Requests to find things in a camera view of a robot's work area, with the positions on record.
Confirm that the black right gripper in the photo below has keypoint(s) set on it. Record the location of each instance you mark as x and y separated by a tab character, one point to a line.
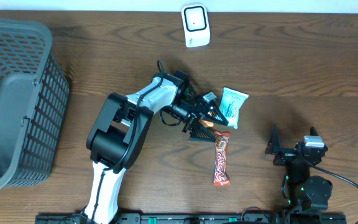
273	147

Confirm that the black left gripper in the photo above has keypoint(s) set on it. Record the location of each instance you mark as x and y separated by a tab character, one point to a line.
197	112

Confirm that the orange tissue pack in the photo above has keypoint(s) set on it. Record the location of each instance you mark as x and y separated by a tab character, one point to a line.
207	124

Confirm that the teal wet wipes pack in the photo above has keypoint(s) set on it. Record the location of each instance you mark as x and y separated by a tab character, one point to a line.
231	102

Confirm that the orange candy bar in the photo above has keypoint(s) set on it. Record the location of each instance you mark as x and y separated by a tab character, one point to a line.
220	178

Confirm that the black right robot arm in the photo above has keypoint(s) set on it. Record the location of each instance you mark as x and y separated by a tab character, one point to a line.
307	194

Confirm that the white barcode scanner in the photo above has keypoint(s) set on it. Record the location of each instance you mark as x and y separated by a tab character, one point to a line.
195	25

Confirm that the dark grey plastic basket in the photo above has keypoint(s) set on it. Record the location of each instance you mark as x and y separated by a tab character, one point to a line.
34	96

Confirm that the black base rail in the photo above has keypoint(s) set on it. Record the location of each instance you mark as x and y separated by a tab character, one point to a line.
135	218

